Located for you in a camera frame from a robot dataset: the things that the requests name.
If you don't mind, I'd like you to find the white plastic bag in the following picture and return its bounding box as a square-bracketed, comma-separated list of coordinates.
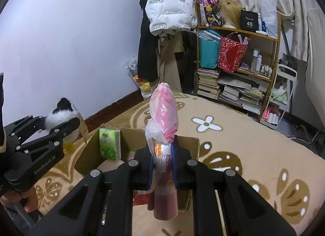
[260, 0, 279, 37]

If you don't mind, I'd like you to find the black box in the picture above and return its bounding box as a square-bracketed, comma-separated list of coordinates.
[240, 10, 259, 33]

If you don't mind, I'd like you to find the wooden shelf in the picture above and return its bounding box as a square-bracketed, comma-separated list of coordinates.
[195, 11, 282, 123]

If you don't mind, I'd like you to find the cardboard box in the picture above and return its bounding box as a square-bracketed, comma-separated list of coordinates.
[74, 123, 200, 212]

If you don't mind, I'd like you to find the colourful tote bag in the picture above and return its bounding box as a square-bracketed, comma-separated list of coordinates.
[195, 0, 221, 27]

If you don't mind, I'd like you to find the white puffer jacket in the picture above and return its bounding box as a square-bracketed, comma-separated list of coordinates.
[147, 0, 198, 36]

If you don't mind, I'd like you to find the teal bag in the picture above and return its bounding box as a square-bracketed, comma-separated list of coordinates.
[198, 30, 221, 69]

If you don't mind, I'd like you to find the stack of books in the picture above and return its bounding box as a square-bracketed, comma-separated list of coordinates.
[197, 68, 221, 100]

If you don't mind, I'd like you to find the green tissue pack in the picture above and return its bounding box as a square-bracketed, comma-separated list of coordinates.
[99, 128, 121, 161]

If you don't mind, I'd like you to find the pile of books and papers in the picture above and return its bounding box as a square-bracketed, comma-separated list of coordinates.
[218, 74, 270, 115]

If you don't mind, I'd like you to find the blonde wig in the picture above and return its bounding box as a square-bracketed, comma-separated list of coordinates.
[218, 0, 245, 29]

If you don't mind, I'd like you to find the red patterned bag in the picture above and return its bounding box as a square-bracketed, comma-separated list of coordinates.
[218, 32, 250, 73]

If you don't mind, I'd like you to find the pink packet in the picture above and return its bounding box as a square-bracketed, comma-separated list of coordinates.
[145, 82, 179, 221]

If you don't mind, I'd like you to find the beige coat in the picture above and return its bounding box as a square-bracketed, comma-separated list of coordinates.
[156, 31, 184, 94]

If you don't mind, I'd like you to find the beige printed blanket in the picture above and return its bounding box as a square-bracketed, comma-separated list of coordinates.
[33, 91, 325, 236]

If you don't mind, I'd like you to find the person's left hand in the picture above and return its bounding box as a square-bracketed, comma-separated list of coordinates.
[0, 188, 38, 213]

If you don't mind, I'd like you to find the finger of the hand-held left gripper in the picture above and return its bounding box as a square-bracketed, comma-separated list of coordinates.
[2, 115, 49, 141]
[15, 117, 81, 154]

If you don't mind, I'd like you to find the plastic bag of toys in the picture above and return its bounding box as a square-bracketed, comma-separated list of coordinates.
[126, 57, 153, 99]

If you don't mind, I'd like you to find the white trolley cart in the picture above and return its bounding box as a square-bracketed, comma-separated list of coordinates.
[259, 63, 297, 127]

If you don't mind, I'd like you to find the black coat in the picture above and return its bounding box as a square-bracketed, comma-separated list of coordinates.
[137, 0, 160, 83]

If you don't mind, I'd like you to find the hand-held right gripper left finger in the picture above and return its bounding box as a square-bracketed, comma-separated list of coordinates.
[28, 147, 155, 236]

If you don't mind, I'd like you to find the row of white cosmetic bottles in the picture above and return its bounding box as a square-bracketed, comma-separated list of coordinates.
[251, 48, 273, 75]

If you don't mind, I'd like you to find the white quilt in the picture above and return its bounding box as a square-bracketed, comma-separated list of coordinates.
[303, 8, 325, 160]

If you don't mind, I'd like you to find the black white plush toy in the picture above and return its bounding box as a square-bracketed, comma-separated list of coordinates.
[43, 97, 89, 153]

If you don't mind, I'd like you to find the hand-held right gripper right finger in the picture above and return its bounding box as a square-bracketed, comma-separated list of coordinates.
[171, 142, 297, 236]

